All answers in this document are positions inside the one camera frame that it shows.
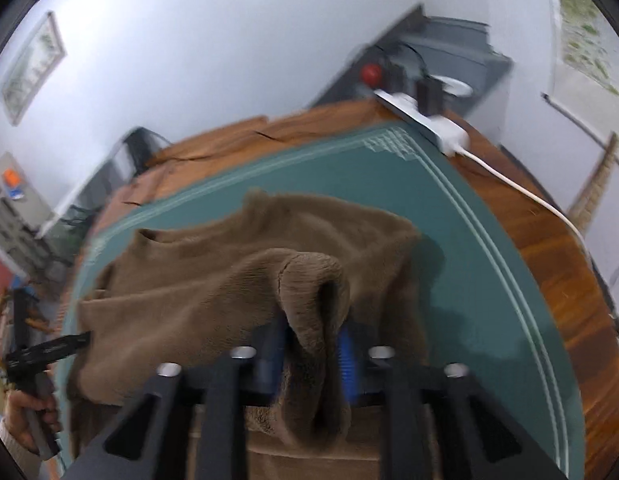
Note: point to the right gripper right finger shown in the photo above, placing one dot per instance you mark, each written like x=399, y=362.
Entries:
x=354, y=341

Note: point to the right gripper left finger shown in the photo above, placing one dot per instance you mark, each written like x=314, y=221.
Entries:
x=269, y=341

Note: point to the brown fleece garment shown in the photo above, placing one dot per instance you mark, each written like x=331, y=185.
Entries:
x=187, y=296

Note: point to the person's left hand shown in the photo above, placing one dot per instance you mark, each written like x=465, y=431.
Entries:
x=32, y=416

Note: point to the green table mat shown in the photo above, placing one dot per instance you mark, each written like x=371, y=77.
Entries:
x=478, y=300

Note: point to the black metal chair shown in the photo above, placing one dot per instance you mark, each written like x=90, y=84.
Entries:
x=129, y=158

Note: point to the beige shelf cabinet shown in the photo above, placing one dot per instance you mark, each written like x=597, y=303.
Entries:
x=20, y=220

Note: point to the white power strip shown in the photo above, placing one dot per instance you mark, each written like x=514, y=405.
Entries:
x=448, y=137

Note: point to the wooden stick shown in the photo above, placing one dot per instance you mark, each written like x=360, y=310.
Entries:
x=581, y=212

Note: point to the black power adapter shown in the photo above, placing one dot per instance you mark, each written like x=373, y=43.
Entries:
x=429, y=96

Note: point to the red ball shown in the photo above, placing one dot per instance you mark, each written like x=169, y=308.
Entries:
x=372, y=75

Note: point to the framed landscape picture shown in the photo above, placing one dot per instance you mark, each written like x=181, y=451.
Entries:
x=37, y=59

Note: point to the landscape scroll painting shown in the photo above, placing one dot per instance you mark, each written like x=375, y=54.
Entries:
x=585, y=76

